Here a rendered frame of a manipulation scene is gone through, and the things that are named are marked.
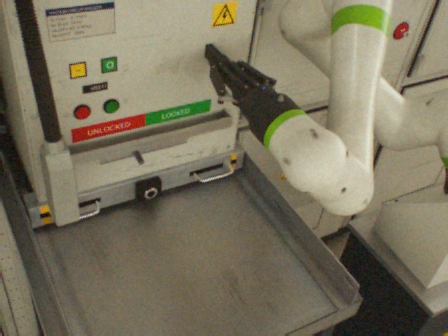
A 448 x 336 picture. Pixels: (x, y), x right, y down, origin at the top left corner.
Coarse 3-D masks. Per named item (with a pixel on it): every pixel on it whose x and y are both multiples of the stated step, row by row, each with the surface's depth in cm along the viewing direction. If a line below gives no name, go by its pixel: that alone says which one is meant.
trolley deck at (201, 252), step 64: (0, 192) 127; (192, 192) 134; (64, 256) 115; (128, 256) 116; (192, 256) 118; (256, 256) 120; (128, 320) 105; (192, 320) 106; (256, 320) 108; (320, 320) 110
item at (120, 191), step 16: (208, 160) 131; (240, 160) 137; (144, 176) 125; (160, 176) 126; (176, 176) 129; (192, 176) 132; (208, 176) 135; (32, 192) 117; (80, 192) 118; (96, 192) 120; (112, 192) 122; (128, 192) 125; (32, 208) 114; (80, 208) 120; (96, 208) 123; (32, 224) 116
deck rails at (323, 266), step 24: (240, 168) 142; (264, 192) 134; (24, 216) 117; (288, 216) 126; (48, 240) 117; (288, 240) 124; (312, 240) 119; (48, 264) 112; (312, 264) 120; (336, 264) 114; (48, 288) 108; (336, 288) 115; (72, 312) 104
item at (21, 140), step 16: (0, 0) 86; (256, 0) 109; (0, 16) 91; (0, 32) 97; (0, 48) 104; (0, 64) 111; (16, 80) 95; (0, 96) 132; (16, 96) 101; (16, 112) 108; (16, 128) 116; (16, 144) 126; (32, 176) 112
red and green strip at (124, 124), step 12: (168, 108) 116; (180, 108) 117; (192, 108) 119; (204, 108) 121; (120, 120) 111; (132, 120) 113; (144, 120) 115; (156, 120) 116; (168, 120) 118; (72, 132) 107; (84, 132) 109; (96, 132) 110; (108, 132) 112
